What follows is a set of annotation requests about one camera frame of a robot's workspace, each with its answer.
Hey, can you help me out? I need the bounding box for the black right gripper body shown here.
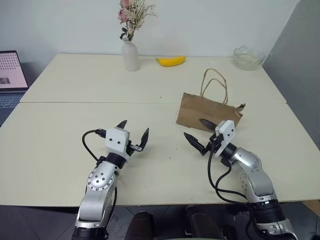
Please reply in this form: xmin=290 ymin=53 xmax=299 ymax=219
xmin=205 ymin=132 xmax=224 ymax=152

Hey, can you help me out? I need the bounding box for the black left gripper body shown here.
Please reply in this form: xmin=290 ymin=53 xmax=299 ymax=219
xmin=125 ymin=138 xmax=135 ymax=157

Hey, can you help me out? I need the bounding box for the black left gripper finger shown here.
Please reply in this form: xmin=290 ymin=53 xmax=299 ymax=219
xmin=129 ymin=127 xmax=150 ymax=153
xmin=115 ymin=119 xmax=128 ymax=131

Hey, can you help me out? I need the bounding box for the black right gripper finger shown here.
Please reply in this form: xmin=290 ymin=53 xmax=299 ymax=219
xmin=199 ymin=118 xmax=217 ymax=131
xmin=183 ymin=132 xmax=210 ymax=156

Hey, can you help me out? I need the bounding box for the white ceramic vase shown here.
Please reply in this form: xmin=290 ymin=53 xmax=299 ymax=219
xmin=121 ymin=40 xmax=141 ymax=72

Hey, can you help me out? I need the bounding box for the yellow banana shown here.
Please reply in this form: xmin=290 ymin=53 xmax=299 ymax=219
xmin=155 ymin=55 xmax=187 ymax=68

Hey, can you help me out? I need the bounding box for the clear glass bowl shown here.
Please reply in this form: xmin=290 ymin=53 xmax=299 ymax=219
xmin=232 ymin=45 xmax=265 ymax=72

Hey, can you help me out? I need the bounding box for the dark rounded shape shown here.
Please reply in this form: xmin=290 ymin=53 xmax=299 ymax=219
xmin=129 ymin=210 xmax=157 ymax=240
xmin=184 ymin=204 xmax=227 ymax=240

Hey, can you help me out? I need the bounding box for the dried pink flower bouquet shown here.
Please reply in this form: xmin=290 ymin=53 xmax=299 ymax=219
xmin=117 ymin=0 xmax=159 ymax=42

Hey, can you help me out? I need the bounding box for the open laptop computer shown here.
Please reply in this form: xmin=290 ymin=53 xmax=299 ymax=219
xmin=0 ymin=50 xmax=30 ymax=124

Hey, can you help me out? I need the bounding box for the brown paper bag with handles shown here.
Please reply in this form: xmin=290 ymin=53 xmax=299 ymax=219
xmin=175 ymin=68 xmax=247 ymax=133

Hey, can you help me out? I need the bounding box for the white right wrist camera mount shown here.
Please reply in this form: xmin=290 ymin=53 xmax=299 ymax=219
xmin=214 ymin=120 xmax=236 ymax=158

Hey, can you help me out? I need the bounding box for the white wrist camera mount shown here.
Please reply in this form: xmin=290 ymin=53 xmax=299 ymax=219
xmin=214 ymin=120 xmax=236 ymax=158
xmin=104 ymin=126 xmax=131 ymax=161

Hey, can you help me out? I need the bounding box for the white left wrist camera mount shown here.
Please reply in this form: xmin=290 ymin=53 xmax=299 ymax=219
xmin=104 ymin=126 xmax=131 ymax=161

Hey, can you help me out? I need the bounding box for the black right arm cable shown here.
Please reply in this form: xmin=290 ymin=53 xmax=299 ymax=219
xmin=206 ymin=138 xmax=259 ymax=236

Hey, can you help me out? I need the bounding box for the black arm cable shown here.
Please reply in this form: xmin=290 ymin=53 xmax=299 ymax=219
xmin=81 ymin=128 xmax=108 ymax=164
xmin=206 ymin=138 xmax=259 ymax=236

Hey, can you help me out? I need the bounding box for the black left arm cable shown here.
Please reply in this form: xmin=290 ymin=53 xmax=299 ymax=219
xmin=81 ymin=128 xmax=108 ymax=164

